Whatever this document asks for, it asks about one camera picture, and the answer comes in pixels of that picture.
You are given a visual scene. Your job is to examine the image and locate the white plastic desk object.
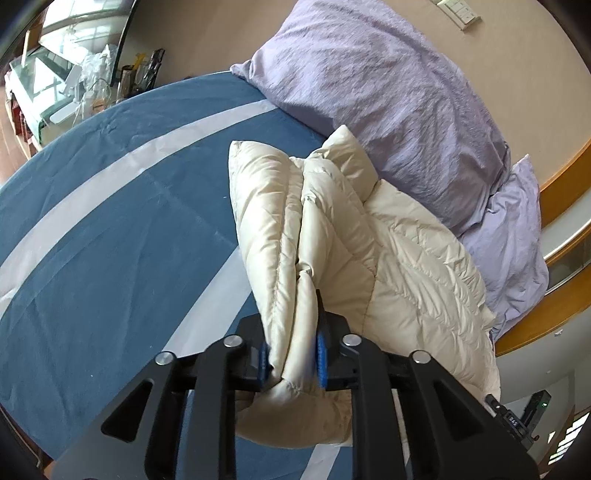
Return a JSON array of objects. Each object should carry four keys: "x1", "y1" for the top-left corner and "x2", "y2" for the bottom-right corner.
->
[{"x1": 48, "y1": 64, "x2": 85, "y2": 124}]

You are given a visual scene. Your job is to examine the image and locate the wooden framed glass door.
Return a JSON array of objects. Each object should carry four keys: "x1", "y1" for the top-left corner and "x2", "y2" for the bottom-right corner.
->
[{"x1": 493, "y1": 138, "x2": 591, "y2": 357}]

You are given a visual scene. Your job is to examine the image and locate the white wall switch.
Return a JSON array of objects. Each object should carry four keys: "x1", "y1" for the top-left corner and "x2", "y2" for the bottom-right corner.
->
[{"x1": 436, "y1": 0, "x2": 482, "y2": 31}]

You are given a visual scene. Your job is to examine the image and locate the large purple pillow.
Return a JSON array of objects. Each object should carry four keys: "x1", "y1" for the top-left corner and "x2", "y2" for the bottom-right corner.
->
[{"x1": 230, "y1": 0, "x2": 512, "y2": 237}]

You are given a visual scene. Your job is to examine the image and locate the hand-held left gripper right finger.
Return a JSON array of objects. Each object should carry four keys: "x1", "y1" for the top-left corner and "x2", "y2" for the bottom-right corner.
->
[{"x1": 315, "y1": 288, "x2": 542, "y2": 480}]

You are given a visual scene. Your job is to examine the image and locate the cream quilted puffer jacket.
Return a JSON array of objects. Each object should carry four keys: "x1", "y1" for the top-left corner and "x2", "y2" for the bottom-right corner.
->
[{"x1": 228, "y1": 124, "x2": 502, "y2": 452}]

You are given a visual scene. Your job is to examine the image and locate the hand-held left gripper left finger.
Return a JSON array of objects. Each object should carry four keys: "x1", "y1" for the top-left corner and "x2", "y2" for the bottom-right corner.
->
[{"x1": 44, "y1": 314, "x2": 273, "y2": 480}]

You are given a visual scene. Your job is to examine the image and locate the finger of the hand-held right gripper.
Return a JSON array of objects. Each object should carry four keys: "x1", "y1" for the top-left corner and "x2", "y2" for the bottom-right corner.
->
[{"x1": 484, "y1": 393, "x2": 509, "y2": 419}]

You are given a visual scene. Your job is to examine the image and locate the clear plastic bag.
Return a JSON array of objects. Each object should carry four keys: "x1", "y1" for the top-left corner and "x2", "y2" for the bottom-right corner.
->
[{"x1": 82, "y1": 44, "x2": 122, "y2": 95}]

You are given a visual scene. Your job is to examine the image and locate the blue grey-striped bed sheet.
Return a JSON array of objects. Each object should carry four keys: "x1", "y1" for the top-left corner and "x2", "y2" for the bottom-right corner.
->
[{"x1": 0, "y1": 71, "x2": 407, "y2": 480}]

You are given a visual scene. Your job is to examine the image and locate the lavender crumpled duvet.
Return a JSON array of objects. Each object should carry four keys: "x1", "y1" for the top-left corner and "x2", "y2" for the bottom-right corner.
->
[{"x1": 461, "y1": 154, "x2": 550, "y2": 343}]

